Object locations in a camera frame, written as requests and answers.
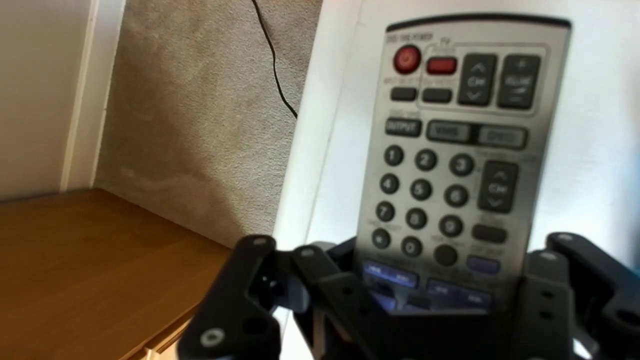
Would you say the grey remote control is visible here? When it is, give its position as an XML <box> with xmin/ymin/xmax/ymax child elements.
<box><xmin>355</xmin><ymin>14</ymin><xmax>571</xmax><ymax>312</ymax></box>

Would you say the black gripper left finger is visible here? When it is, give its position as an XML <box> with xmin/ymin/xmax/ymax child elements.
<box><xmin>177</xmin><ymin>234</ymin><xmax>373</xmax><ymax>360</ymax></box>

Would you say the black power cable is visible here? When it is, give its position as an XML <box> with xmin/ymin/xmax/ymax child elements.
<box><xmin>250</xmin><ymin>0</ymin><xmax>299</xmax><ymax>121</ymax></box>

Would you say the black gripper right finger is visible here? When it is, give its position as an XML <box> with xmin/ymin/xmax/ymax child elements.
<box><xmin>511</xmin><ymin>232</ymin><xmax>640</xmax><ymax>360</ymax></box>

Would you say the wooden desk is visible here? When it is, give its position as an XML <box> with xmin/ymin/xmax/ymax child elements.
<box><xmin>0</xmin><ymin>191</ymin><xmax>227</xmax><ymax>360</ymax></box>

